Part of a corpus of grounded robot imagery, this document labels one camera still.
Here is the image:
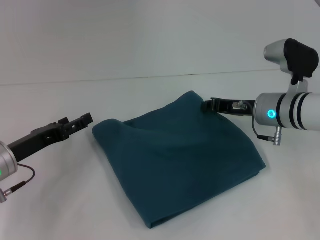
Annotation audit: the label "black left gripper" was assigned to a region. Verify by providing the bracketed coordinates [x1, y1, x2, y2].
[6, 112, 95, 163]

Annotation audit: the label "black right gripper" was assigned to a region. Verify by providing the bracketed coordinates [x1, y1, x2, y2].
[201, 97, 257, 117]

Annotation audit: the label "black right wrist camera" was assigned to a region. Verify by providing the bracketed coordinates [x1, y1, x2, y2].
[284, 38, 319, 85]

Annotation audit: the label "dark red left arm cable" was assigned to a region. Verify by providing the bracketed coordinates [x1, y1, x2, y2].
[6, 163, 36, 194]

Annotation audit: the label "teal blue shirt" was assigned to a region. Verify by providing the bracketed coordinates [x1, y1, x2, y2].
[91, 90, 266, 223]

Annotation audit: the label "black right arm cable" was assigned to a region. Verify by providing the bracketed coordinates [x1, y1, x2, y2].
[232, 99, 283, 147]

